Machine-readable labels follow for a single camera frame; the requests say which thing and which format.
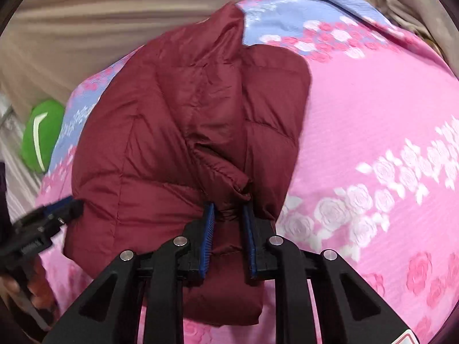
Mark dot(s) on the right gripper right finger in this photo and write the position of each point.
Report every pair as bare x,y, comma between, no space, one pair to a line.
319,297

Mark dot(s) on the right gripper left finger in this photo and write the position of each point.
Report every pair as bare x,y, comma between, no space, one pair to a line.
139,298

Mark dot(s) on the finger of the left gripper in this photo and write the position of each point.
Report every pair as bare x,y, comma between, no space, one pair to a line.
64,205

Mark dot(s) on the maroon quilted down jacket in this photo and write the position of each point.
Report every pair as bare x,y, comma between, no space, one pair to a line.
194,117

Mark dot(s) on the person's left hand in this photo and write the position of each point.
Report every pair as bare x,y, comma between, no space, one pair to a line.
42,296

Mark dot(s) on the silver white curtain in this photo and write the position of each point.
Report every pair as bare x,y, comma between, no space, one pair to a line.
23,185

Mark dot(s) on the green plush pillow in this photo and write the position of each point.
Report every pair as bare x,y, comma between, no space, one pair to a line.
41,134

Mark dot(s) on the pink floral bed quilt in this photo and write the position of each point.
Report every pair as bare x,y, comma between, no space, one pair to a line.
377,174

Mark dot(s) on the beige curtain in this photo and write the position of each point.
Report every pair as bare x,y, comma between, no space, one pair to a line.
50,46

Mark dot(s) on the floral cream blanket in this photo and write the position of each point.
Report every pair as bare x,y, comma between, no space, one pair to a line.
428,20

